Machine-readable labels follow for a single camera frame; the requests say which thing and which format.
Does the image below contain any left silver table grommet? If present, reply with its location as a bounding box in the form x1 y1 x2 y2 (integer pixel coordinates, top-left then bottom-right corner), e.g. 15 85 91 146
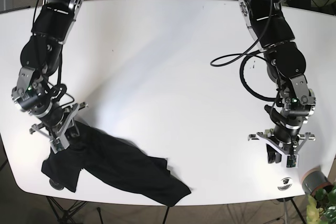
49 178 64 190

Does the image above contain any black T-shirt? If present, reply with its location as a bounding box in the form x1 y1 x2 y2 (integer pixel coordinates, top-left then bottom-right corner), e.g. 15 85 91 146
41 121 191 207

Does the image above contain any grey plant pot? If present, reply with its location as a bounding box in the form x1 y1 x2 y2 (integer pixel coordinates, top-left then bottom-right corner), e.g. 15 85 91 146
301 168 333 196

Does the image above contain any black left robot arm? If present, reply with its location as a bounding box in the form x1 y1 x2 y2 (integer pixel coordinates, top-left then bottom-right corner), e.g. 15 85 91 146
230 0 316 168

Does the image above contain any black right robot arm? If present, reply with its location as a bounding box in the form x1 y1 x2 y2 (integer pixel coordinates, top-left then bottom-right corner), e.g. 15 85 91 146
12 0 87 153

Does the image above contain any green potted plant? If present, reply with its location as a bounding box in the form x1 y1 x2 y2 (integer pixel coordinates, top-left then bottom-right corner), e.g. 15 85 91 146
306 185 335 224

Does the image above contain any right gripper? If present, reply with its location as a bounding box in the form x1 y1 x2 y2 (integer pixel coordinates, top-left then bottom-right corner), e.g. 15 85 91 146
12 72 88 154

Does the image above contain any silver table grommet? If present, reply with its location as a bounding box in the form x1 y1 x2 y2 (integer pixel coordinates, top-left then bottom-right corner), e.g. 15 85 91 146
277 177 293 191
49 178 64 190

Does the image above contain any right silver table grommet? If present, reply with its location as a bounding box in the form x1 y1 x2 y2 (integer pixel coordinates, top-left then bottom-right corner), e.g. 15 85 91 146
277 177 293 191

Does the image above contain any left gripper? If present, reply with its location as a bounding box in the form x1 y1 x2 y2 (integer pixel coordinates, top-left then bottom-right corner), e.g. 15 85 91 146
248 90 316 168

